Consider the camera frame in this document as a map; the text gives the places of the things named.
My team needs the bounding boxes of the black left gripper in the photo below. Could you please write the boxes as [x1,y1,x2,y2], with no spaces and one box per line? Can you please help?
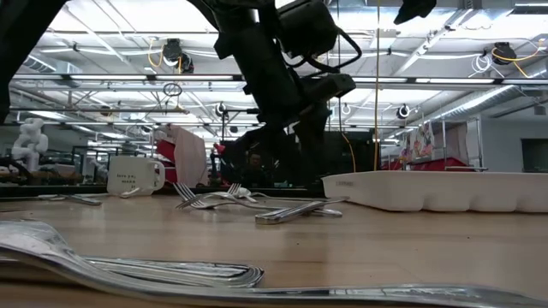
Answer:
[213,8,357,189]

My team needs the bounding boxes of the silver fork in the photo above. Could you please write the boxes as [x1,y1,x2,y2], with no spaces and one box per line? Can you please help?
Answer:
[173,182,288,211]
[0,219,548,308]
[175,192,241,210]
[211,182,242,200]

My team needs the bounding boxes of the person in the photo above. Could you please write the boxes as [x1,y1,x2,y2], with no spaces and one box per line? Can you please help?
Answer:
[244,151,267,188]

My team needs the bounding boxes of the black partition panels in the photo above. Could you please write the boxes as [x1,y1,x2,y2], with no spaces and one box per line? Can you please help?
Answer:
[218,130,380,189]

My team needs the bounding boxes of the pale pink cloth cover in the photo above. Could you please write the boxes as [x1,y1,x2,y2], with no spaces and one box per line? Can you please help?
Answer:
[166,124,208,188]

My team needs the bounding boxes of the white cutlery tray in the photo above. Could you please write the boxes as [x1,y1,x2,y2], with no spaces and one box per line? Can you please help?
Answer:
[321,170,548,214]

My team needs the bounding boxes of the colourful hanging poster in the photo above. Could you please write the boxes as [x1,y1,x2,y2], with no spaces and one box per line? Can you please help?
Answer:
[404,121,436,162]

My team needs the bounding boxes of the red bin cart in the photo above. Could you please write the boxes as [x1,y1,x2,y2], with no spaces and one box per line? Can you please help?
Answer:
[380,156,487,172]

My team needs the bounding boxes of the white mug with text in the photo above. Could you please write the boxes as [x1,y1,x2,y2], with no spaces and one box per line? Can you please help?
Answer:
[106,156,166,197]

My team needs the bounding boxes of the black metal gantry frame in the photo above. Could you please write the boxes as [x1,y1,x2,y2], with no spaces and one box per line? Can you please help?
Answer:
[220,108,262,142]

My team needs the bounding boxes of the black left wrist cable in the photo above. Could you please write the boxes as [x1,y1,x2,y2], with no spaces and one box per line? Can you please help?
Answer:
[295,27,363,74]

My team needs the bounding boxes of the yellow hanging cable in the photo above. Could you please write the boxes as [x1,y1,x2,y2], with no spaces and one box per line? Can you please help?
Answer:
[373,0,382,172]

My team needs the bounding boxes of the black ceiling cable reel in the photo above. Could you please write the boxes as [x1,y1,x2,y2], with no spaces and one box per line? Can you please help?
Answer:
[161,38,194,74]
[491,41,518,66]

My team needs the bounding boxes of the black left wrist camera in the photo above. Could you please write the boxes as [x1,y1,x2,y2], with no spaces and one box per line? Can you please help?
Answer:
[277,0,340,60]

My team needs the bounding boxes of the silver ventilation duct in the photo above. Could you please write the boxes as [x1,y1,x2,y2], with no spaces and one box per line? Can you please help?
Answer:
[421,63,548,126]

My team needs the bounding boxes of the dark wall screen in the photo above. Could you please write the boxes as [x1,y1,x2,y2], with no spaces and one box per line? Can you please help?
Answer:
[521,138,548,174]

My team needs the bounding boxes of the black aluminium table frame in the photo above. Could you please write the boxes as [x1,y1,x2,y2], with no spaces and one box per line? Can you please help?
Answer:
[0,184,322,198]

